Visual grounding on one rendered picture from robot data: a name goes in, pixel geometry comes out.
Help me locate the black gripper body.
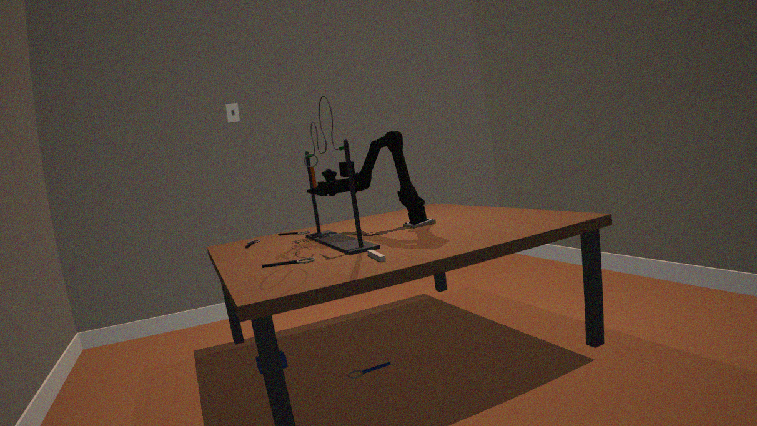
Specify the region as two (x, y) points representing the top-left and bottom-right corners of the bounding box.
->
(326, 179), (344, 196)

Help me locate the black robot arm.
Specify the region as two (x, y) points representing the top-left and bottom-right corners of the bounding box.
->
(322, 131), (429, 224)

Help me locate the beige rectangular bar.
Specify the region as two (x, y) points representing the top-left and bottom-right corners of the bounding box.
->
(367, 250), (386, 262)

